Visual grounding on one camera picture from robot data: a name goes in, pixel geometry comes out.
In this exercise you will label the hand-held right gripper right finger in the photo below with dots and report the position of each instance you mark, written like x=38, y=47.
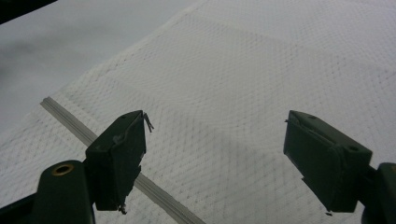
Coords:
x=327, y=165

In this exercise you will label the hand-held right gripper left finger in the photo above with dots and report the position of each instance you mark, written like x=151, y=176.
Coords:
x=116, y=161

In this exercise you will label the white quilted fabric cover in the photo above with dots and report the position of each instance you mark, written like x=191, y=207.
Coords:
x=218, y=87

